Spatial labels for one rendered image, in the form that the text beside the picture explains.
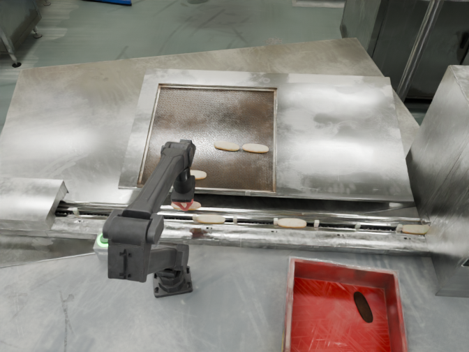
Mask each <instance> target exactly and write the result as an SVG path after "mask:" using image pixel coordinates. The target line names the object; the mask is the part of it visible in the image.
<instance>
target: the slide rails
mask: <svg viewBox="0 0 469 352"><path fill-rule="evenodd" d="M73 208H77V209H78V211H80V212H107V213H111V212H112V211H113V209H116V210H124V209H125V208H118V207H91V206H77V205H58V206H57V209H56V210H66V211H73ZM158 214H163V216H175V217H193V214H197V216H199V215H201V214H216V215H221V216H223V217H225V218H226V219H233V216H237V219H243V220H257V221H274V218H278V220H279V219H284V218H289V219H301V220H304V221H305V222H306V223H315V220H319V223H324V224H338V225H352V226H355V225H356V223H357V222H360V223H361V226H379V227H393V228H397V226H398V225H399V224H402V226H403V225H421V226H423V225H422V223H408V222H394V221H367V220H353V219H326V218H311V217H285V216H270V215H256V214H229V213H215V212H188V211H174V210H159V211H158ZM55 216H56V217H70V218H83V219H107V218H108V217H107V216H93V215H79V214H55ZM164 223H191V224H204V225H218V226H245V227H258V228H285V229H299V230H325V231H339V232H353V233H379V234H393V235H415V234H409V233H404V232H403V231H390V230H364V229H350V228H323V227H310V226H305V227H303V228H286V227H282V226H280V225H269V224H255V223H228V222H223V223H217V224H213V223H201V222H199V221H188V220H174V219H164ZM419 236H425V235H419Z"/></svg>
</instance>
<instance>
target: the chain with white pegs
mask: <svg viewBox="0 0 469 352"><path fill-rule="evenodd" d="M56 213H57V214H79V215H93V216H98V215H99V216H107V217H108V216H109V214H94V213H80V212H79V211H78V209H77V208H73V212H55V214H56ZM164 219H174V220H189V221H190V220H192V221H197V214H193V218H192V219H190V218H176V217H174V218H173V217H164ZM224 222H228V223H256V224H269V225H270V224H271V225H278V218H274V222H273V223H272V222H257V221H254V222H252V221H237V216H233V221H231V220H225V221H224ZM306 226H310V227H323V228H328V227H330V228H350V229H364V230H366V229H367V230H390V231H402V228H403V226H402V224H399V225H398V226H397V228H396V229H392V228H367V227H363V228H362V227H360V226H361V223H360V222H357V223H356V225H355V227H353V226H348V227H347V226H326V225H319V220H315V223H314V225H311V224H307V225H306Z"/></svg>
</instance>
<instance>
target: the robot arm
mask: <svg viewBox="0 0 469 352"><path fill-rule="evenodd" d="M195 151H196V146H195V145H194V144H193V143H192V140H187V139H180V141H179V142H170V141H167V142H166V143H165V144H164V145H162V147H161V159H160V161H159V163H158V165H157V166H156V168H155V169H154V171H153V173H152V174H151V175H150V177H149V179H148V180H147V182H146V183H145V185H144V186H143V187H142V189H141V191H140V192H139V194H138V195H137V197H136V198H135V200H134V201H133V202H132V203H131V204H130V205H128V206H126V207H125V209H124V210H116V209H113V211H112V212H111V213H110V215H109V217H108V218H107V219H106V220H105V222H104V224H103V227H102V228H103V229H102V236H103V238H104V239H108V240H107V277H108V279H123V280H125V279H126V280H129V281H138V282H140V283H144V282H146V281H147V275H148V274H151V273H153V284H154V296H155V298H162V297H167V296H172V295H180V294H185V293H191V292H192V291H193V283H192V276H191V268H190V266H187V264H188V257H189V245H188V244H182V243H178V244H177V243H171V242H160V241H159V239H160V237H161V235H162V233H163V230H164V216H163V214H158V211H159V209H160V208H161V206H162V204H163V202H164V200H165V198H166V196H167V195H168V193H169V191H170V189H171V187H172V185H173V187H172V194H171V201H172V203H174V204H175V205H177V206H178V207H180V208H181V209H182V210H183V211H188V209H189V207H190V206H191V205H192V204H193V196H194V192H195V185H196V183H195V175H191V171H190V167H191V166H192V162H193V158H194V156H195ZM181 203H186V204H187V206H186V207H183V205H182V204H181Z"/></svg>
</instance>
